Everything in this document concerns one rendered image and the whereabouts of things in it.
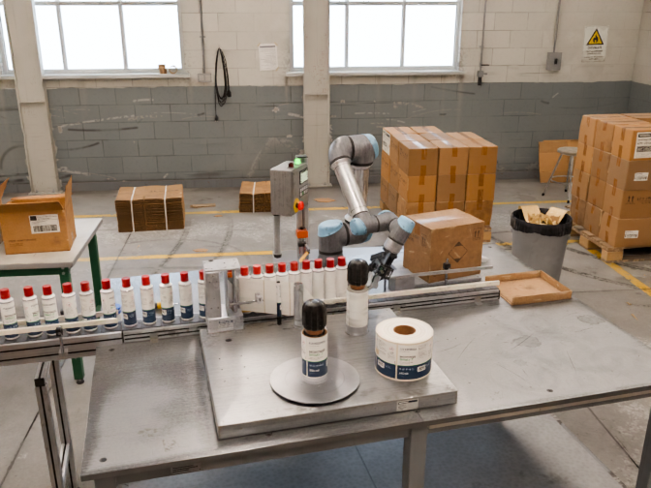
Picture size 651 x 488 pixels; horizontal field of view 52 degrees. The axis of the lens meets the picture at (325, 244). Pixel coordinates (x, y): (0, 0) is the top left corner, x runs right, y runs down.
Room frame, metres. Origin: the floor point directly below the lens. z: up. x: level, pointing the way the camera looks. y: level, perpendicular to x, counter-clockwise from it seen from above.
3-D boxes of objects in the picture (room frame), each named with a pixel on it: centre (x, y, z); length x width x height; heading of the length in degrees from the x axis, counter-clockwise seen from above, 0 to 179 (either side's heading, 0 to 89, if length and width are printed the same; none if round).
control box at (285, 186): (2.68, 0.15, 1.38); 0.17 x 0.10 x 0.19; 160
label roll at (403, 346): (2.10, -0.28, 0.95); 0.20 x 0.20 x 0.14
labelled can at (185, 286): (2.49, 0.57, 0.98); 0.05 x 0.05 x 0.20
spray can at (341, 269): (2.66, -0.07, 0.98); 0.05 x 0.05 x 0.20
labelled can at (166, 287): (2.47, 0.64, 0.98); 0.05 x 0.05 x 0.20
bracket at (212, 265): (2.43, 0.41, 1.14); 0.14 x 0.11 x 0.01; 105
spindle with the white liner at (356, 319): (2.38, -0.12, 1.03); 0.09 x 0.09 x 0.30
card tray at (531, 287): (2.88, -0.94, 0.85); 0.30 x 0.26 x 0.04; 105
